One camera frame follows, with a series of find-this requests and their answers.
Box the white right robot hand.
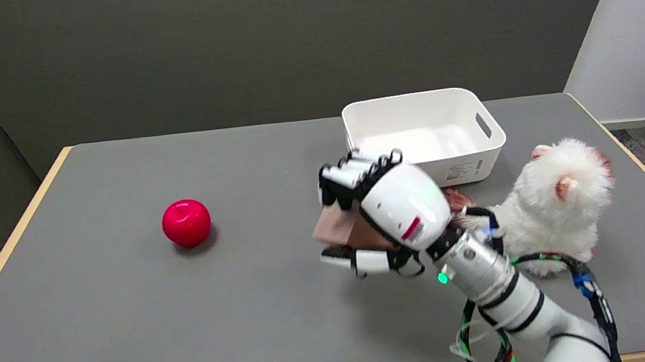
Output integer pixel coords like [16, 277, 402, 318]
[307, 137, 469, 288]

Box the wooden cube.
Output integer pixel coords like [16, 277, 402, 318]
[308, 196, 396, 261]

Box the white plastic box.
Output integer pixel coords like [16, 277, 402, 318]
[340, 82, 512, 199]

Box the white plush toy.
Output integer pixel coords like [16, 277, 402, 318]
[448, 133, 626, 287]

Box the red apple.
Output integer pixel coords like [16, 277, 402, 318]
[159, 197, 214, 252]

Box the black braided cable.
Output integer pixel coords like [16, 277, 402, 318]
[442, 190, 624, 362]

